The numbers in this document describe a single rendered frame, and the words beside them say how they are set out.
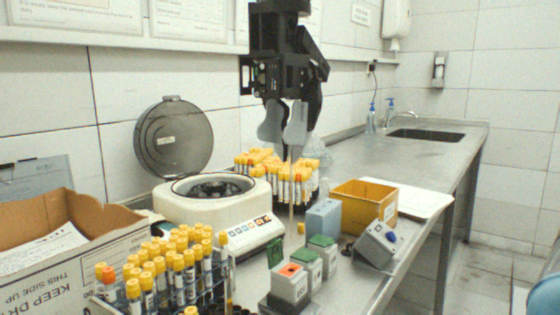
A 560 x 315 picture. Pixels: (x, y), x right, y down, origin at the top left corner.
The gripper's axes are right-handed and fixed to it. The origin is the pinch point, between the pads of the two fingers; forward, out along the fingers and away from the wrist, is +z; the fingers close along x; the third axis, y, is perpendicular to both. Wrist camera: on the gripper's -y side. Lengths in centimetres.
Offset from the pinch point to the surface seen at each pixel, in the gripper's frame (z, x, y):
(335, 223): 21.2, -3.4, -23.9
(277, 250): 16.9, -3.0, -0.5
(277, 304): 24.4, -1.1, 2.3
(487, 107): 13, 8, -241
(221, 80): -9, -57, -46
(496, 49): -25, 9, -241
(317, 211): 16.9, -5.3, -18.8
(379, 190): 18.6, -0.4, -44.0
